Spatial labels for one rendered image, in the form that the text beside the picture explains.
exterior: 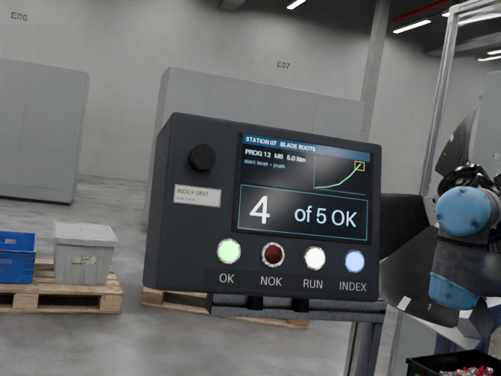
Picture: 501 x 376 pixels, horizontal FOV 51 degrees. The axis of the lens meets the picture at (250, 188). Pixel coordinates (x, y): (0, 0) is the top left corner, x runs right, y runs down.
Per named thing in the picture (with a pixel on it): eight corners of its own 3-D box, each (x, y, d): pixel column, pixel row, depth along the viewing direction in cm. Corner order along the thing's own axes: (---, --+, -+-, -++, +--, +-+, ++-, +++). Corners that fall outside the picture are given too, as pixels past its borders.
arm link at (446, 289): (504, 315, 84) (517, 248, 83) (445, 311, 81) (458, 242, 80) (470, 299, 92) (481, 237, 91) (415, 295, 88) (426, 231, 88)
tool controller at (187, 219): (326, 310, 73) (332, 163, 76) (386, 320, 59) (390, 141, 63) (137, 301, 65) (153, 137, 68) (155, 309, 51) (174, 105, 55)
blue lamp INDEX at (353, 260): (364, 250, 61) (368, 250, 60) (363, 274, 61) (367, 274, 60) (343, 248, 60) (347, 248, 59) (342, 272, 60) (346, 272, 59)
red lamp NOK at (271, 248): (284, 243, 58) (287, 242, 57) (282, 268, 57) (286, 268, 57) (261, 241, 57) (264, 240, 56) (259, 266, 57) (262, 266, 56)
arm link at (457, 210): (427, 235, 83) (436, 181, 82) (446, 231, 92) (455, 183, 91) (479, 246, 78) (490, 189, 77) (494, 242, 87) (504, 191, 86)
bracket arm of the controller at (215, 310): (372, 315, 72) (376, 294, 72) (384, 323, 69) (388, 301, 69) (204, 307, 65) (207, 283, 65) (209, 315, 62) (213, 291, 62)
